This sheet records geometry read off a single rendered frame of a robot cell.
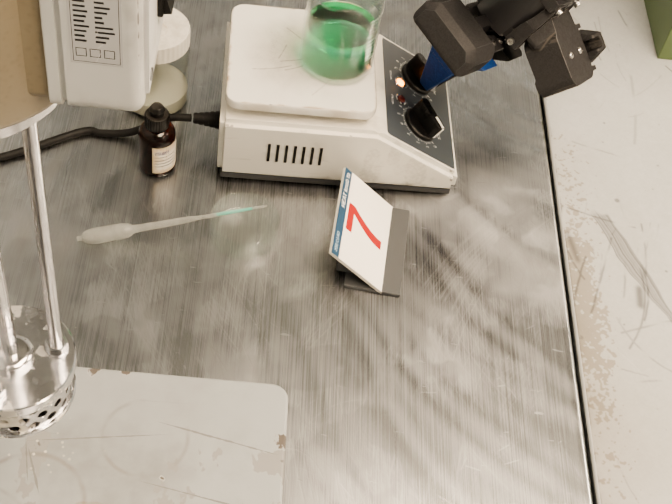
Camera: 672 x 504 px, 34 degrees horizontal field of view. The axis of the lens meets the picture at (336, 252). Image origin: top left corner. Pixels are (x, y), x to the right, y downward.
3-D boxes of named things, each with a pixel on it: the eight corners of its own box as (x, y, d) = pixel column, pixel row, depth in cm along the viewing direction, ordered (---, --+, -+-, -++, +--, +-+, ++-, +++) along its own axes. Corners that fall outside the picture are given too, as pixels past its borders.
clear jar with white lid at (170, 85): (196, 81, 100) (199, 10, 93) (178, 127, 96) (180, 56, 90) (131, 67, 100) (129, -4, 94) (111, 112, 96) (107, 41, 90)
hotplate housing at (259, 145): (441, 93, 103) (459, 26, 97) (451, 200, 95) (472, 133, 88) (199, 72, 100) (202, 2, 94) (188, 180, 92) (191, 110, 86)
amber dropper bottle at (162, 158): (131, 168, 92) (130, 107, 87) (152, 146, 94) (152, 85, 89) (161, 183, 92) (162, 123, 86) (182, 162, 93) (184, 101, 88)
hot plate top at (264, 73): (371, 23, 95) (373, 14, 95) (376, 122, 88) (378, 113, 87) (231, 10, 94) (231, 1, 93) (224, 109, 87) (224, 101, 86)
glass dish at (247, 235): (236, 272, 87) (238, 255, 85) (195, 227, 89) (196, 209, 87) (291, 241, 89) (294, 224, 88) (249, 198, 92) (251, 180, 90)
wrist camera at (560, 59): (545, -3, 85) (601, 64, 84) (578, -17, 91) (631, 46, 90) (491, 48, 88) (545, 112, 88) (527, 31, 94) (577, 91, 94)
